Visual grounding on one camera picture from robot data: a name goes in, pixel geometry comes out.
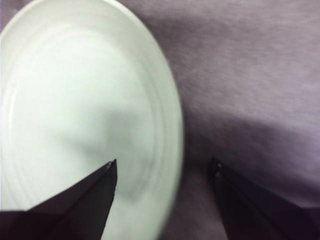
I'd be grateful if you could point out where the light green plate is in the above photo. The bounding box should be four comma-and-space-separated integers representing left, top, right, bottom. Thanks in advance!
0, 0, 185, 240

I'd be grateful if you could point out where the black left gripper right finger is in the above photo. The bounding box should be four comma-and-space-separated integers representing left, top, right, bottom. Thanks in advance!
210, 156, 320, 240

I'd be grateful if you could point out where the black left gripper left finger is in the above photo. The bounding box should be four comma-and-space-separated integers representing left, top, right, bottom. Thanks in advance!
0, 158, 118, 240

